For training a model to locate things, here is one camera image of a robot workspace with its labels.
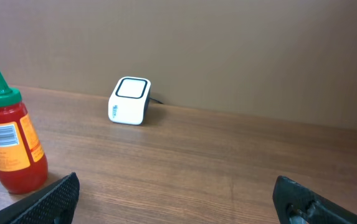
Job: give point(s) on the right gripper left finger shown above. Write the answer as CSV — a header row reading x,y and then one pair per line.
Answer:
x,y
54,204

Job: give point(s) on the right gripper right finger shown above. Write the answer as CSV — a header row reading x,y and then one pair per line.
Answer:
x,y
295,203

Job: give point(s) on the red sauce bottle green cap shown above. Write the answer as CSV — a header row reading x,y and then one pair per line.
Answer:
x,y
23,163

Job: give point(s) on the white barcode scanner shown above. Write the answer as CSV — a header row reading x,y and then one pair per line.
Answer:
x,y
129,101

